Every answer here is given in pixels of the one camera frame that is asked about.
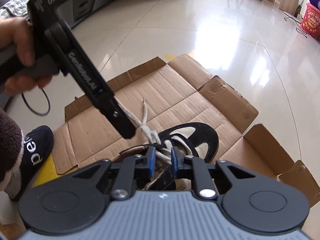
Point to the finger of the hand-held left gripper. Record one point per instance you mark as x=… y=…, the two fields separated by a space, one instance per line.
x=122 y=122

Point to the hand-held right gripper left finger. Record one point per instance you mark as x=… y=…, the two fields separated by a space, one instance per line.
x=151 y=162

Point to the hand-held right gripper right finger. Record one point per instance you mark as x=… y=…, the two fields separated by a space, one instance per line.
x=174 y=162

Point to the beige shoelace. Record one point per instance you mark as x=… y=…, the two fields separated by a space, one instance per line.
x=147 y=131

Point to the black and cream suede shoe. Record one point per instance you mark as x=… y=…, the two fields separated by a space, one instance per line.
x=200 y=132

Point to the person's left hand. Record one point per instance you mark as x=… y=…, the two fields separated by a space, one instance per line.
x=15 y=32

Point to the flattened cardboard box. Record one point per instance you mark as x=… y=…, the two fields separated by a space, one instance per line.
x=175 y=100

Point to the large yellow star floor sticker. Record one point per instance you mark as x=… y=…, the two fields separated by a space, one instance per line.
x=170 y=56

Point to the checked sofa cover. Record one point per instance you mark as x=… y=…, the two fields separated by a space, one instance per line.
x=17 y=2

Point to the dark slipper with white print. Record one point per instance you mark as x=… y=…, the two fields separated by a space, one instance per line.
x=37 y=140

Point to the person's brown fleece trouser leg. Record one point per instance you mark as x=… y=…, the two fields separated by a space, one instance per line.
x=10 y=142

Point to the person's grey sock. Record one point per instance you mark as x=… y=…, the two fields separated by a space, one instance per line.
x=13 y=185

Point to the red gift bag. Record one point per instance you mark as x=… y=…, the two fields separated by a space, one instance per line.
x=311 y=22

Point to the purple bag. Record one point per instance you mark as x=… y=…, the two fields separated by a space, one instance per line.
x=315 y=2

